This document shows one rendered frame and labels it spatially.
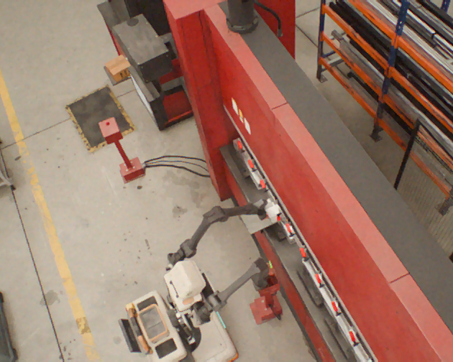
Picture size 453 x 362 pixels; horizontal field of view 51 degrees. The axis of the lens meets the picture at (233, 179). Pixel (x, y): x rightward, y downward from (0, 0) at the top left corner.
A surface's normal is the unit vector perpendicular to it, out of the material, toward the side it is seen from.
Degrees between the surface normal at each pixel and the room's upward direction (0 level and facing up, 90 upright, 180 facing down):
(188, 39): 90
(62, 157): 0
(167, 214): 0
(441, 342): 0
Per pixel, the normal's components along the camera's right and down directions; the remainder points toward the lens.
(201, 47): 0.41, 0.74
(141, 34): -0.11, -0.54
